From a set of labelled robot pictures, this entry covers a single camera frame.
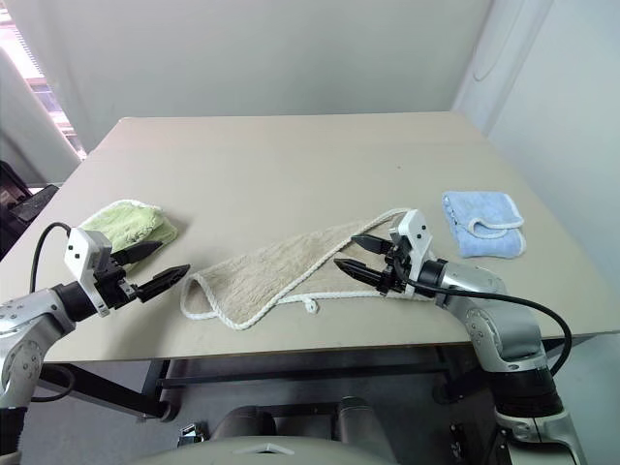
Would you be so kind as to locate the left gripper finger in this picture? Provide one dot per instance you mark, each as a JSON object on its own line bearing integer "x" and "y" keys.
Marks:
{"x": 162, "y": 283}
{"x": 138, "y": 253}

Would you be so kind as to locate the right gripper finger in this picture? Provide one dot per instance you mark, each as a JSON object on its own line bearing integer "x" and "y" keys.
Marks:
{"x": 361, "y": 272}
{"x": 373, "y": 243}

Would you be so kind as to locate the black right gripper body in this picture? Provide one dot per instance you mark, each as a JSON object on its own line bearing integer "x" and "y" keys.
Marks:
{"x": 394, "y": 271}

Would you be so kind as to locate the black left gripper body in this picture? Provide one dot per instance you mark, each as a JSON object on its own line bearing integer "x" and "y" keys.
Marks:
{"x": 114, "y": 286}

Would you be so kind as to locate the beige towel with white trim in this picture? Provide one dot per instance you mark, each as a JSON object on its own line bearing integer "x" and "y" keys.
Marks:
{"x": 252, "y": 276}

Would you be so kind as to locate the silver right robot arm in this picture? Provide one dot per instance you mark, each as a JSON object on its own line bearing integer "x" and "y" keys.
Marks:
{"x": 504, "y": 329}

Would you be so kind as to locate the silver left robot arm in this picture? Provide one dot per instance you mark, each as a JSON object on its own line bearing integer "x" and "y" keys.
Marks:
{"x": 29, "y": 310}

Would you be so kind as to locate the green cloth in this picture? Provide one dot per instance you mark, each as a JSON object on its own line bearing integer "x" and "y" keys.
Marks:
{"x": 135, "y": 218}

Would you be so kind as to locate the blue cloth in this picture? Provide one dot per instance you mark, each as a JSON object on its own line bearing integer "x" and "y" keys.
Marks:
{"x": 479, "y": 208}

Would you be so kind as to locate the black case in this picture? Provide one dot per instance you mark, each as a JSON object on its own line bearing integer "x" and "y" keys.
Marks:
{"x": 19, "y": 203}

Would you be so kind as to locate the dark rounded shape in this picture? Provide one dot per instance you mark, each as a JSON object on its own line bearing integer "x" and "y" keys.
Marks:
{"x": 356, "y": 414}

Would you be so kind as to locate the grey rounded body shell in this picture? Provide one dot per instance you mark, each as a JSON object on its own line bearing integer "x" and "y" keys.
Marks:
{"x": 194, "y": 450}

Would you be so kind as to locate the window with blinds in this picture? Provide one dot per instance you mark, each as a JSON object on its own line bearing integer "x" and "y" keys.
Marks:
{"x": 48, "y": 97}

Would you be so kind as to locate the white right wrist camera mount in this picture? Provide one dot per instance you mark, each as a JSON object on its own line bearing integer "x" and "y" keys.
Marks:
{"x": 416, "y": 232}

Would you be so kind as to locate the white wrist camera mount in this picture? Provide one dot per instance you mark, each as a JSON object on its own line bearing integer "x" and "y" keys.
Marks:
{"x": 82, "y": 252}
{"x": 416, "y": 232}

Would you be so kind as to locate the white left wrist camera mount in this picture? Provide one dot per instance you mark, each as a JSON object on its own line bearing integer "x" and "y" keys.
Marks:
{"x": 82, "y": 252}

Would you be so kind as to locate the black metal table frame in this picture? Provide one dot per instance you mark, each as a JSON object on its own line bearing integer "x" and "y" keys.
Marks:
{"x": 290, "y": 373}

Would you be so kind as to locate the small silver metal bracket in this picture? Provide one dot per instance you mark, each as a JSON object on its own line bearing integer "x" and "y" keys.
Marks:
{"x": 190, "y": 433}

